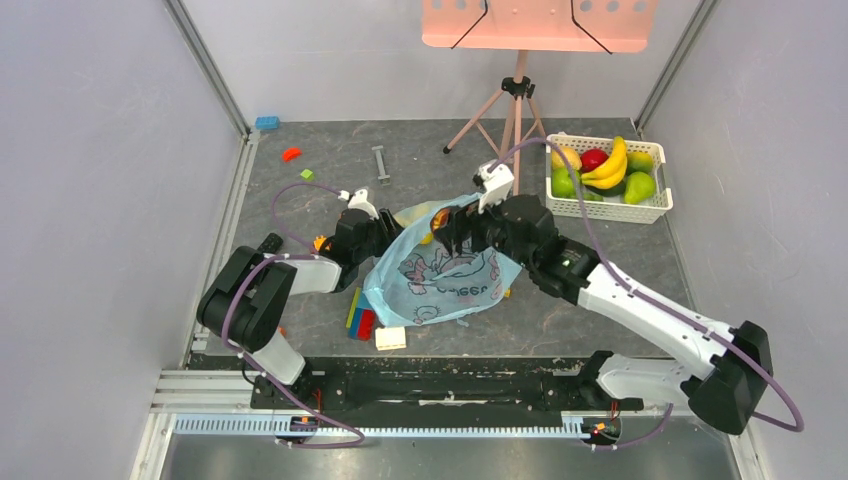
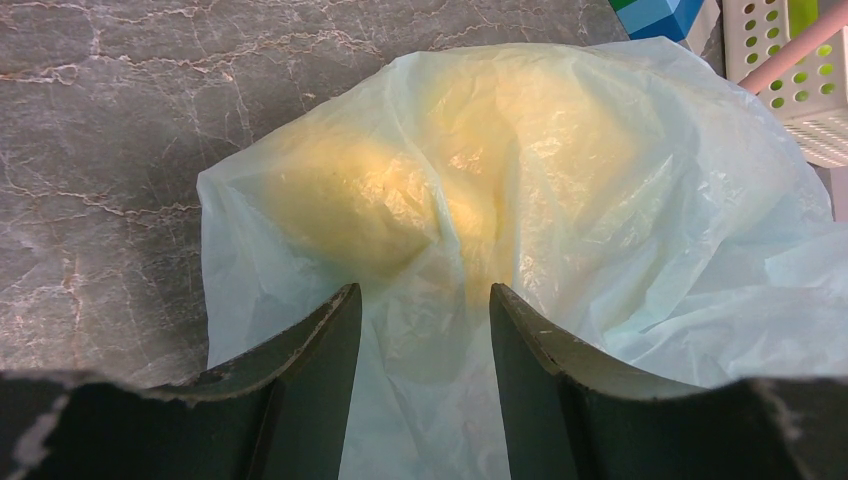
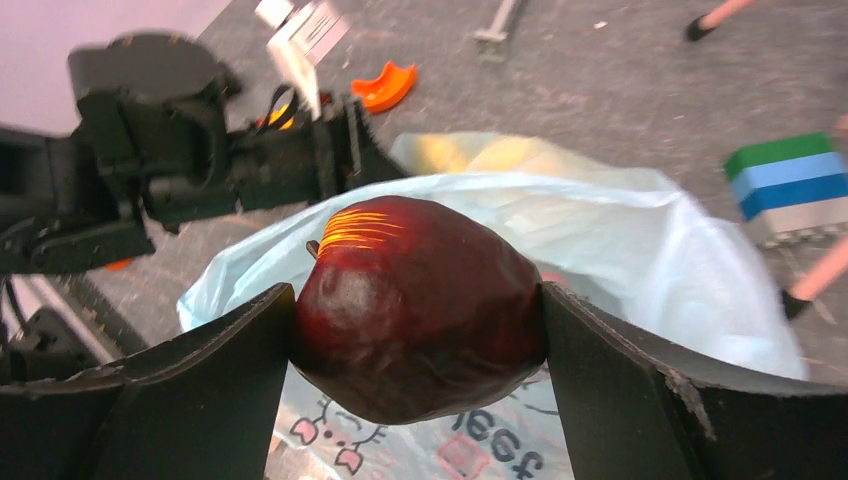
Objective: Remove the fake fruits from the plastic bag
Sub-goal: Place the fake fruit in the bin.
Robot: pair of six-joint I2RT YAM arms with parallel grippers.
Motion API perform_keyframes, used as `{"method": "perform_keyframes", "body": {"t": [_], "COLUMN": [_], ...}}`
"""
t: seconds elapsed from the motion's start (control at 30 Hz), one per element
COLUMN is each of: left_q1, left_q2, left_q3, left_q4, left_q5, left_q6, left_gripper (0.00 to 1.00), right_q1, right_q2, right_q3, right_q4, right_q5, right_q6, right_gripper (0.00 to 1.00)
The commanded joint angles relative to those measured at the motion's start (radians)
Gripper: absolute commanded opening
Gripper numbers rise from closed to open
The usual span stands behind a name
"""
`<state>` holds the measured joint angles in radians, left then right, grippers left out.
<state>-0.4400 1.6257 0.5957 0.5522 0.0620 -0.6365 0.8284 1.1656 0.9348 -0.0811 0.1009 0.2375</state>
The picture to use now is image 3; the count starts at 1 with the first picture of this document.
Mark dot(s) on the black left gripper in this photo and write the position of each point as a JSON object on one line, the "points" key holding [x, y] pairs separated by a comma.
{"points": [[309, 162]]}

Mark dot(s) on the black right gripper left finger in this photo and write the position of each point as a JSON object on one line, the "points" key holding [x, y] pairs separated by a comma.
{"points": [[199, 406]]}

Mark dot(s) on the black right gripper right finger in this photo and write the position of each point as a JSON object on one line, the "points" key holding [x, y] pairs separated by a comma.
{"points": [[634, 405]]}

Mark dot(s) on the yellow fake fruit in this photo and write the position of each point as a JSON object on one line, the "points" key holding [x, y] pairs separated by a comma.
{"points": [[437, 153]]}

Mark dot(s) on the light blue plastic bag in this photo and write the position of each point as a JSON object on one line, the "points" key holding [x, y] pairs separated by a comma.
{"points": [[628, 239]]}

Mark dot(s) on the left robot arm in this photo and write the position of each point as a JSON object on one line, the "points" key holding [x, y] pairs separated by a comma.
{"points": [[153, 144]]}

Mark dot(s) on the orange arch block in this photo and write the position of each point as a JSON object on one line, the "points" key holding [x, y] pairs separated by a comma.
{"points": [[388, 89]]}

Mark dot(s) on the pink music stand tripod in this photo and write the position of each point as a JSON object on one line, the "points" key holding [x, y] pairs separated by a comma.
{"points": [[807, 287]]}

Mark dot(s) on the green blue grey brick stack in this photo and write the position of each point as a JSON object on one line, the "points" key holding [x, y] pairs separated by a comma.
{"points": [[790, 190]]}

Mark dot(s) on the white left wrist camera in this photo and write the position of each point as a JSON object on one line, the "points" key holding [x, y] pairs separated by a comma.
{"points": [[302, 38]]}

